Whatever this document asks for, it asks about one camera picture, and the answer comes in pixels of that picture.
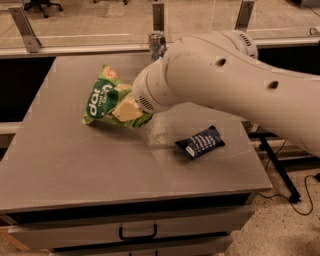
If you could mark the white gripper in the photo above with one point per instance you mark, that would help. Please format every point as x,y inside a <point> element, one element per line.
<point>142,94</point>

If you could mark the green rice chip bag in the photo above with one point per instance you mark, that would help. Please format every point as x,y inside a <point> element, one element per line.
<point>107,92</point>

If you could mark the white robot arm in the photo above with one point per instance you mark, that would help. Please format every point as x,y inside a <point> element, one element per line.
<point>221,71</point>

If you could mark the silver redbull can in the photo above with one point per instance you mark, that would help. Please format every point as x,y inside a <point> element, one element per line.
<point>157,45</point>

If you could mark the dark blue snack packet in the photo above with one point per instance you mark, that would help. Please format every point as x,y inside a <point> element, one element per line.
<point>200,143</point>

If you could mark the black office chair base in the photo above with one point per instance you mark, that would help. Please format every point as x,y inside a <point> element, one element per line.
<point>40,5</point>

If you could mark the grey upper drawer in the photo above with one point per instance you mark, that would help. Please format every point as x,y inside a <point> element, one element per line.
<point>104,230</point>

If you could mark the grey drawer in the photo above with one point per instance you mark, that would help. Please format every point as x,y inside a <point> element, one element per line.
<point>104,230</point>
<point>197,246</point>

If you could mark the grey lower drawer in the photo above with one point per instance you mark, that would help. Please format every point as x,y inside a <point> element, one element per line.
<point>197,246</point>

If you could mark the black metal stand leg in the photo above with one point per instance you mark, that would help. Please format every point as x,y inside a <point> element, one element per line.
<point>294,194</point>

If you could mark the middle metal bracket post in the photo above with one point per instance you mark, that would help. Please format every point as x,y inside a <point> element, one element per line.
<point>158,16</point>

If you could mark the metal bracket post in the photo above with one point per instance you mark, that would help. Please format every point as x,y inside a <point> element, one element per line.
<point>31,42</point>
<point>158,16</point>
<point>244,15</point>

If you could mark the left metal bracket post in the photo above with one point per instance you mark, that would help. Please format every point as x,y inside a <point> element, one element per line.
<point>31,42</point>

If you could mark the black drawer handle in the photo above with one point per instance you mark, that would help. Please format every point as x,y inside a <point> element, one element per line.
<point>138,233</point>

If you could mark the right metal bracket post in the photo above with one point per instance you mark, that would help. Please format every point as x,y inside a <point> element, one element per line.
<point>244,15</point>

